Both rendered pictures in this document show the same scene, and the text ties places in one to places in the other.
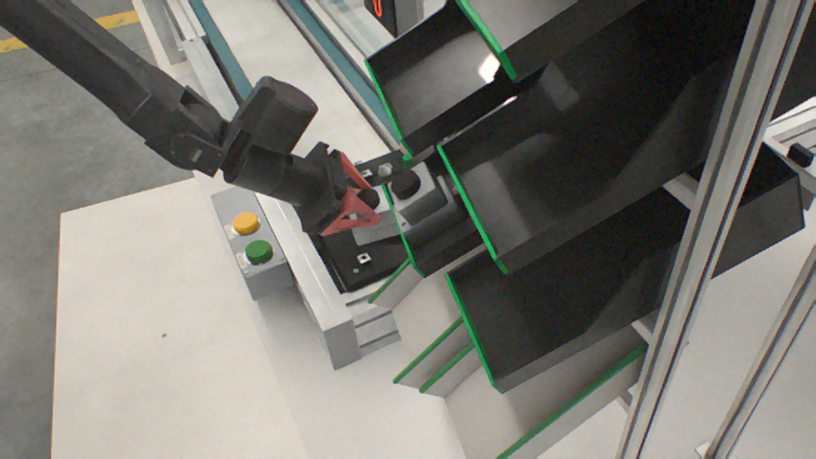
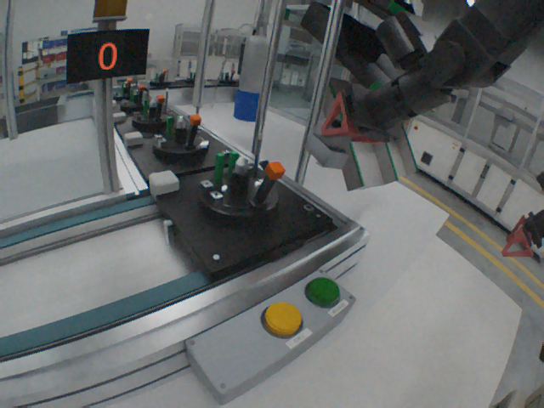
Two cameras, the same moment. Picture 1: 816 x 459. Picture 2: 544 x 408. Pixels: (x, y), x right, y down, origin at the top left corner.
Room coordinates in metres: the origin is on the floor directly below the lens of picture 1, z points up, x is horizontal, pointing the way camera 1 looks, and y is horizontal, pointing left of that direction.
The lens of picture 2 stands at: (0.89, 0.38, 1.21)
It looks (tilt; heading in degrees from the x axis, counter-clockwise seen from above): 32 degrees down; 245
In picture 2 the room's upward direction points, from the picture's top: 11 degrees clockwise
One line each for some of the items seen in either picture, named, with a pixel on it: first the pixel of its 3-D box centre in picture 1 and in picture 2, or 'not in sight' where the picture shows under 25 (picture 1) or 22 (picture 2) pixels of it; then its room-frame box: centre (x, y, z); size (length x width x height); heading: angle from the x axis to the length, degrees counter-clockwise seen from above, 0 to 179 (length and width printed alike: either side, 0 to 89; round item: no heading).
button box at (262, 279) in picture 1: (250, 238); (277, 332); (0.79, 0.25, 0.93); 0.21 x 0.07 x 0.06; 21
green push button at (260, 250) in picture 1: (259, 252); (323, 292); (0.72, 0.22, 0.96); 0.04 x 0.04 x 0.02
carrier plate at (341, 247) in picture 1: (390, 209); (236, 205); (0.78, 0.02, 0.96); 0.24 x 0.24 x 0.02; 21
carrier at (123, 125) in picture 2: not in sight; (153, 110); (0.96, -0.45, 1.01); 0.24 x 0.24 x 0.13; 21
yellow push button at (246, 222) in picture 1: (246, 224); (282, 320); (0.79, 0.25, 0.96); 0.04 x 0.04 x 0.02
